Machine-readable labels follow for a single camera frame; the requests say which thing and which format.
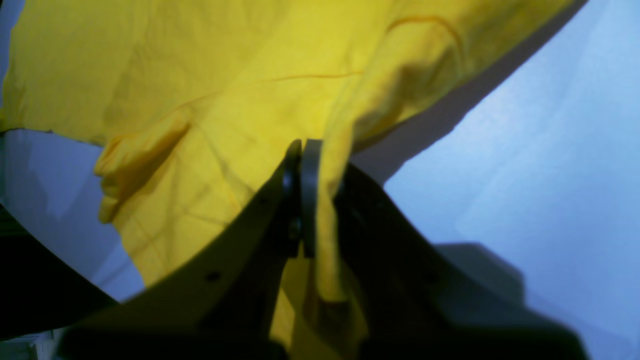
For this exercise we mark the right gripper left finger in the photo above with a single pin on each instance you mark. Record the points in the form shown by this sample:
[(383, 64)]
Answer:
[(218, 306)]

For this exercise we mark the yellow T-shirt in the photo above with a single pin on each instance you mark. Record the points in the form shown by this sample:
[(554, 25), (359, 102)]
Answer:
[(195, 102)]

